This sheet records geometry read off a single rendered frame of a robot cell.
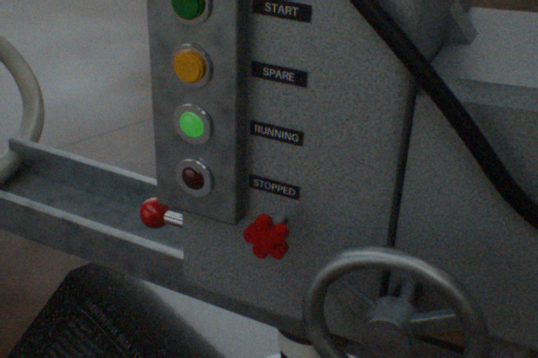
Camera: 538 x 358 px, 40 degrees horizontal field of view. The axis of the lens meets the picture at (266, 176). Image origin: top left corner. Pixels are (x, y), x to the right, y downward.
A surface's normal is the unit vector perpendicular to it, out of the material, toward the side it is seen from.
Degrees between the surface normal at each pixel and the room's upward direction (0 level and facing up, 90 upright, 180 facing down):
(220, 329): 0
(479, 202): 90
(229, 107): 90
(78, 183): 90
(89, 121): 0
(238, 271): 90
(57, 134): 0
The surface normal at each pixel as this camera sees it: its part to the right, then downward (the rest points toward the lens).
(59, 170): -0.42, 0.46
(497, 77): -0.04, -0.87
